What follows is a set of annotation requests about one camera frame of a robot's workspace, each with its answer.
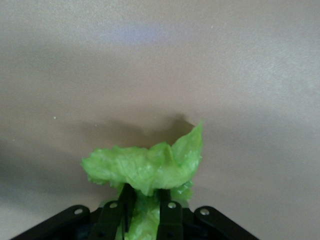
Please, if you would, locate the green lettuce leaf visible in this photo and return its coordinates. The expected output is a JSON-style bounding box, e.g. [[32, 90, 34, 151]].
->
[[79, 119, 205, 240]]

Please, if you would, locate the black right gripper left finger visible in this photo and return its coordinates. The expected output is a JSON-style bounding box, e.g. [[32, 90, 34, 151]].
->
[[14, 184, 137, 240]]

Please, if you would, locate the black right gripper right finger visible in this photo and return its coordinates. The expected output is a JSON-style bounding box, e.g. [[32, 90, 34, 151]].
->
[[156, 189, 258, 240]]

